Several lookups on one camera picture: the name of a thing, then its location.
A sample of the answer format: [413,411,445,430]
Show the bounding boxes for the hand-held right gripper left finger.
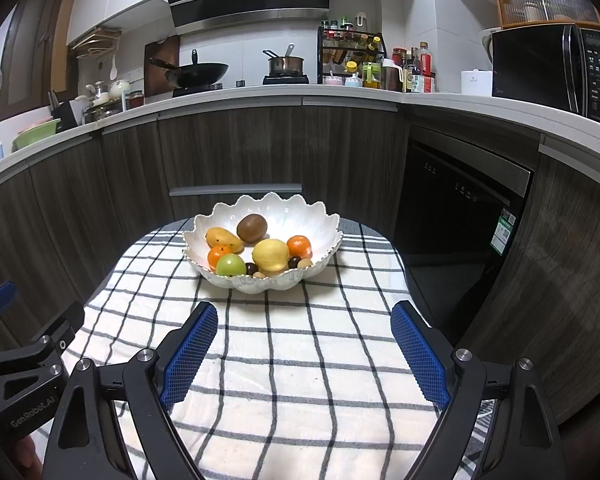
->
[42,301,218,480]

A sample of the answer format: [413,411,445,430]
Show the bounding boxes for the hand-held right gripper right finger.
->
[390,300,566,480]

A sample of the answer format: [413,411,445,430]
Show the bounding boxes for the green apple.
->
[216,253,247,277]

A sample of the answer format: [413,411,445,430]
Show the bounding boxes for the large mandarin orange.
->
[207,245,234,270]

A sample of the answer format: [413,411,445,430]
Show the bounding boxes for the yellow mango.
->
[205,227,244,254]

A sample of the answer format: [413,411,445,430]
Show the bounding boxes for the yellow lemon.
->
[252,238,291,273]

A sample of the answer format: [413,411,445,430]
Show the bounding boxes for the brown kiwi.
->
[236,213,268,244]

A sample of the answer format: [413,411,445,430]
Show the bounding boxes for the small mandarin orange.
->
[286,235,313,260]

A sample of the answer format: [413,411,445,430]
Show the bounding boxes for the white scalloped ceramic bowl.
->
[181,191,344,292]

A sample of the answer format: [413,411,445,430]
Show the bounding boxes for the white black checkered tablecloth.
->
[30,217,496,480]

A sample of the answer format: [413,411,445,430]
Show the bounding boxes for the black built-in dishwasher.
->
[392,125,536,331]

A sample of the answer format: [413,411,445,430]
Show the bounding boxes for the green energy label sticker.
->
[490,208,518,253]

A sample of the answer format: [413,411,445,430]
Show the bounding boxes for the green dish tray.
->
[12,117,62,151]

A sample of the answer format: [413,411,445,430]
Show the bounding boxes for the black knife block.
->
[47,91,83,131]

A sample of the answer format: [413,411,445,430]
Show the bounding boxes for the dark wood base cabinets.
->
[0,100,600,436]

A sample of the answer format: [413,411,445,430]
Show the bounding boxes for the brown wooden cutting board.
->
[144,35,182,98]

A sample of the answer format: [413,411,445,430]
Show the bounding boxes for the small white canister appliance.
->
[461,69,493,96]

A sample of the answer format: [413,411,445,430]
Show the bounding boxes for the white kitchen countertop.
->
[0,82,600,186]

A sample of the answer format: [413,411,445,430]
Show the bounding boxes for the cluster of condiment bottles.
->
[382,41,437,94]

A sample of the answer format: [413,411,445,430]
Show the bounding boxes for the black wok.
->
[149,50,230,92]

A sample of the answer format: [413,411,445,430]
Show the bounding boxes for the steel saucepan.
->
[262,43,305,78]

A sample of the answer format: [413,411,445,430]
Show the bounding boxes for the black spice rack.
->
[317,25,387,86]

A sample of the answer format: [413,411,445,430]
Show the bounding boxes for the black microwave oven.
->
[491,24,600,128]

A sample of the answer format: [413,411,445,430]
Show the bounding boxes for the white jug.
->
[480,27,496,71]

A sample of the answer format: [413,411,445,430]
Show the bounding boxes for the wooden wall rack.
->
[70,27,122,58]

